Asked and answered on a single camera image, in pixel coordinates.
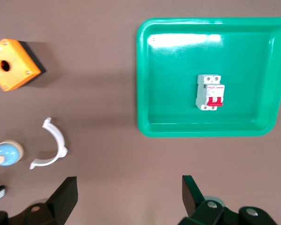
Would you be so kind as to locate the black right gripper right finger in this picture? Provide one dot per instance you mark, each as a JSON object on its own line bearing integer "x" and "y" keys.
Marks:
{"x": 194, "y": 206}

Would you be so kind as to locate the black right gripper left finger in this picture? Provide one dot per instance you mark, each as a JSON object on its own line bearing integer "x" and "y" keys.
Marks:
{"x": 63, "y": 201}

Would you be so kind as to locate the white red circuit breaker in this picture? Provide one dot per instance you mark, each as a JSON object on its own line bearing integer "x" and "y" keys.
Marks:
{"x": 209, "y": 93}

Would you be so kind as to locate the small white plastic arc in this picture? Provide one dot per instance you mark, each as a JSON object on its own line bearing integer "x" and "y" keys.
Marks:
{"x": 59, "y": 138}

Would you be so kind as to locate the light blue dome button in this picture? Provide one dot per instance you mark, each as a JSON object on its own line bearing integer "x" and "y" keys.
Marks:
{"x": 8, "y": 153}

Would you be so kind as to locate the brown table mat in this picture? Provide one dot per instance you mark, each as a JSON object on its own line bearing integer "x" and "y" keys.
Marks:
{"x": 103, "y": 93}

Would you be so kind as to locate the green plastic tray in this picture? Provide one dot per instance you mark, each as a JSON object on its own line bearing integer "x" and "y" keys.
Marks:
{"x": 178, "y": 82}

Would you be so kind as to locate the orange push button box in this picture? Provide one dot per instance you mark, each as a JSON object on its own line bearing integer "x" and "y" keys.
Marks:
{"x": 16, "y": 58}

